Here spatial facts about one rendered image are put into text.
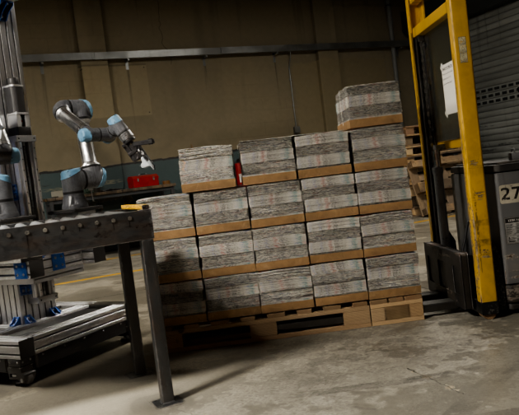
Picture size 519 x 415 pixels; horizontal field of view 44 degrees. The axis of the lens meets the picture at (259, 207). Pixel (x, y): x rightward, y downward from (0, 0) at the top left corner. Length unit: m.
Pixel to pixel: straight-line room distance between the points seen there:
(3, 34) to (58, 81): 6.22
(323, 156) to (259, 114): 7.50
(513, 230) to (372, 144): 0.85
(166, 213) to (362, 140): 1.10
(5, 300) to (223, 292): 1.23
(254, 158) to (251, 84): 7.54
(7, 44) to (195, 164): 1.28
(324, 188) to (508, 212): 0.95
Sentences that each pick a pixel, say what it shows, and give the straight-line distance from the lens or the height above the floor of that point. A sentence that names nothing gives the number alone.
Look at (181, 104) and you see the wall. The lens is 10.48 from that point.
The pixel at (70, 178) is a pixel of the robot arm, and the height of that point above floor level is 0.99.
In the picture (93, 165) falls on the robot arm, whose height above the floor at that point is 1.05.
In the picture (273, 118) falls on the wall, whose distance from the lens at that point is 11.01.
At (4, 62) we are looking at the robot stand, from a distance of 3.92.
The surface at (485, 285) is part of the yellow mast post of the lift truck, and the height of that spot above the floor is 0.18.
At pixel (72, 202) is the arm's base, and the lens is 3.85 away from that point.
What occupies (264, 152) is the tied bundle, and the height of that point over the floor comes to 0.99.
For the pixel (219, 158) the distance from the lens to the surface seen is 3.42.
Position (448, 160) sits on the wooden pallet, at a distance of 9.83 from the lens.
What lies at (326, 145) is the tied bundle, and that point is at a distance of 3.46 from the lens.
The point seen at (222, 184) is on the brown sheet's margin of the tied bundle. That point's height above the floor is 0.86.
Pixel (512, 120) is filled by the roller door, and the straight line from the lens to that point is 10.98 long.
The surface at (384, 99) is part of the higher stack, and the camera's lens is 3.55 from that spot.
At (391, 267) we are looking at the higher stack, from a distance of 3.56.
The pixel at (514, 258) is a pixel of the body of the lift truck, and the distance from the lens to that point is 3.60.
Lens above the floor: 0.89
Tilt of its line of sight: 3 degrees down
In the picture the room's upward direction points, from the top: 7 degrees counter-clockwise
